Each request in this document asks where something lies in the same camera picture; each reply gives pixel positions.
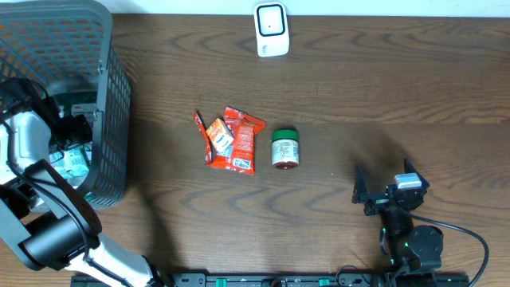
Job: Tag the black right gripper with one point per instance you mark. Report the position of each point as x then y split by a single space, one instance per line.
361 195

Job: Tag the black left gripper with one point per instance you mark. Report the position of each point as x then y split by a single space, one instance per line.
69 133

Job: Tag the green 3M package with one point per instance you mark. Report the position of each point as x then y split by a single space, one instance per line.
74 164

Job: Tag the green lid jar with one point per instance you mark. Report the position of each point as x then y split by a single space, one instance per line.
285 149

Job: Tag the small orange box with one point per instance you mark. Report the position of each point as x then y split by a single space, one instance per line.
220 135

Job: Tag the red snack packet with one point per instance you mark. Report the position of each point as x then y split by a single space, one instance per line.
239 156

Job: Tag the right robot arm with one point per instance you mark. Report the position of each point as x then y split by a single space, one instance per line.
415 251

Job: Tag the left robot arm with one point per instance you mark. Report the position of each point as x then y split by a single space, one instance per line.
44 221

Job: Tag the white barcode scanner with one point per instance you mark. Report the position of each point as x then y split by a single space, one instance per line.
272 31

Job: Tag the grey plastic mesh basket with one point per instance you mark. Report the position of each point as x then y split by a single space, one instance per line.
66 46

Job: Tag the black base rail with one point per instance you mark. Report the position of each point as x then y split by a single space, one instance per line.
316 280

